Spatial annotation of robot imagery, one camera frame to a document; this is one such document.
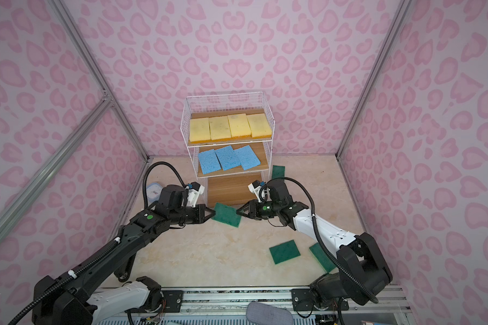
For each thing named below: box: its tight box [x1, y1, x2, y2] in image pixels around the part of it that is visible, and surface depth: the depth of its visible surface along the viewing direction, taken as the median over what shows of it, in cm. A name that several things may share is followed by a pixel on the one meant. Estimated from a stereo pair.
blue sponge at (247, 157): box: [233, 144, 261, 171], surface depth 86 cm
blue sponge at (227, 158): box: [214, 144, 242, 172], surface depth 86 cm
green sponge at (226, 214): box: [211, 202, 242, 228], surface depth 78 cm
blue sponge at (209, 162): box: [197, 148, 222, 175], surface depth 85 cm
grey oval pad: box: [246, 301, 294, 325], surface depth 69 cm
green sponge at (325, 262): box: [309, 242, 337, 274], surface depth 83 cm
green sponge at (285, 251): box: [269, 239, 301, 265], surface depth 86 cm
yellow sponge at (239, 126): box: [227, 113, 253, 139], surface depth 72 cm
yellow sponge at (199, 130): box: [189, 117, 212, 144], surface depth 71 cm
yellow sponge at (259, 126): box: [246, 113, 272, 139], surface depth 72 cm
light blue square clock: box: [146, 182, 164, 207], surface depth 103 cm
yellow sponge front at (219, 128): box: [208, 115, 232, 141], surface depth 72 cm
